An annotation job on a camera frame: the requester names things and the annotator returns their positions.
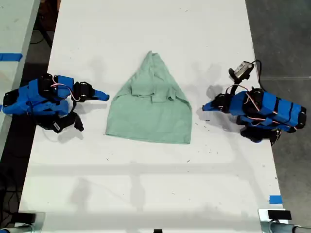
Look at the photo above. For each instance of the long blue tape strip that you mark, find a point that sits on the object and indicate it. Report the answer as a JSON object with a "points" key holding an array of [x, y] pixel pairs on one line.
{"points": [[11, 57]]}

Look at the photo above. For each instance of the metal table clamp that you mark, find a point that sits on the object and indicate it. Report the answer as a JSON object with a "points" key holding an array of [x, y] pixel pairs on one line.
{"points": [[24, 221], [279, 218]]}

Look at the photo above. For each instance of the camera black stalk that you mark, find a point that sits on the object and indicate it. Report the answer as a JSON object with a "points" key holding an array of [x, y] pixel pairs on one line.
{"points": [[234, 88], [75, 122]]}

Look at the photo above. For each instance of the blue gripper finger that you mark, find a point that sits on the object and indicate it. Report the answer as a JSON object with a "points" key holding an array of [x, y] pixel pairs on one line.
{"points": [[213, 104], [98, 99], [211, 109], [100, 94]]}

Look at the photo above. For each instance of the small black edge block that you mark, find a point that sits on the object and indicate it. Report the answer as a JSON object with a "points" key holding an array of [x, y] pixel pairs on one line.
{"points": [[158, 230]]}

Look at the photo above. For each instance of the pale green T-shirt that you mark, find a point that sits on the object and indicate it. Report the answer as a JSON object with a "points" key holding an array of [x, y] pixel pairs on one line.
{"points": [[148, 116]]}

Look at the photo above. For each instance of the short blue tape piece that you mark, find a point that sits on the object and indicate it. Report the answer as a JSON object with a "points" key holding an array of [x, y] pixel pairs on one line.
{"points": [[275, 199]]}

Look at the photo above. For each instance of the arm camera box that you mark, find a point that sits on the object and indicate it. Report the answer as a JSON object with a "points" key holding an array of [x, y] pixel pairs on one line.
{"points": [[241, 69], [57, 125]]}

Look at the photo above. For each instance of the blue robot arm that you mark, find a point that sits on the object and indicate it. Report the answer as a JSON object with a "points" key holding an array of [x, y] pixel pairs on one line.
{"points": [[36, 99], [272, 109]]}

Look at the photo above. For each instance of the grey side table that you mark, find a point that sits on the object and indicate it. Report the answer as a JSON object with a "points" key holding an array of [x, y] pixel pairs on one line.
{"points": [[14, 36]]}

